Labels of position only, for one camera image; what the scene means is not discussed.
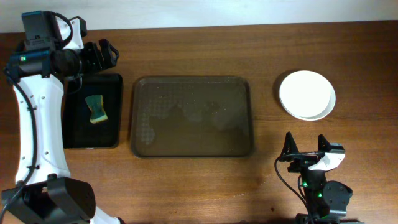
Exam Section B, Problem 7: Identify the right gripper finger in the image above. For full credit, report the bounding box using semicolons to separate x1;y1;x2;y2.
318;134;331;152
281;132;299;156

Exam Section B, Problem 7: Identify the green yellow sponge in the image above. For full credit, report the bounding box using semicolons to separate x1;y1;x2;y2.
85;95;108;124

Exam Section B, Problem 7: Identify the white plate with sauce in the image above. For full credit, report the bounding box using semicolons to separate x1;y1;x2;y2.
279;70;335;121

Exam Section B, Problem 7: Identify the light blue plate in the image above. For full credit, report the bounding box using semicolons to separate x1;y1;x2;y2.
279;85;336;121

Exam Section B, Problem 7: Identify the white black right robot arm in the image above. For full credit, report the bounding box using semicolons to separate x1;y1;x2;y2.
274;132;353;223

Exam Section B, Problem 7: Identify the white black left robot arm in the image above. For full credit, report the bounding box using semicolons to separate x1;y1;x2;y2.
1;40;123;223

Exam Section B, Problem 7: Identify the small black tray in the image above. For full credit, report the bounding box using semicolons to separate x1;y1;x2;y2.
62;73;123;149

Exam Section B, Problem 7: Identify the large brown serving tray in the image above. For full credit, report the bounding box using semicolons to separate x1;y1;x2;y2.
130;76;255;158

